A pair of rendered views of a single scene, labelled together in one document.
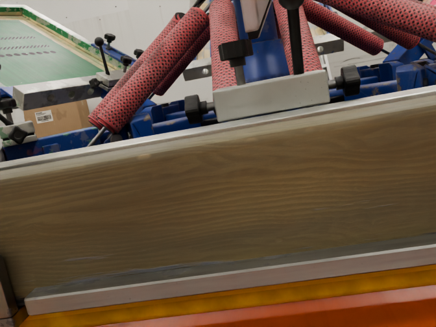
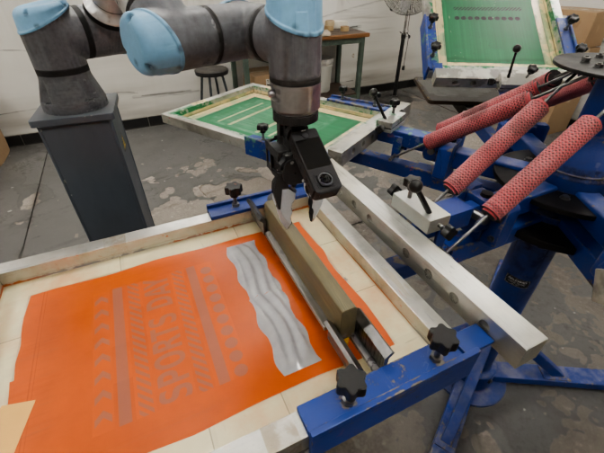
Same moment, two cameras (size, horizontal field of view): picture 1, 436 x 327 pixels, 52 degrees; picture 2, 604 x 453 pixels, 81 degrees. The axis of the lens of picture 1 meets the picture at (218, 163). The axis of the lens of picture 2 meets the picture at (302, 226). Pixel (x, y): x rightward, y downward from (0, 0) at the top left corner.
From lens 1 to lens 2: 0.63 m
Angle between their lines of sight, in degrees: 58
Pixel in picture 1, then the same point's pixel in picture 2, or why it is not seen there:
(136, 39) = not seen: outside the picture
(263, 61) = not seen: hidden behind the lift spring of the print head
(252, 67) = not seen: hidden behind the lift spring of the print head
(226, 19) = (518, 123)
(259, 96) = (405, 209)
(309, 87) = (421, 222)
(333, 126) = (301, 255)
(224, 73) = (464, 167)
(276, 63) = (579, 158)
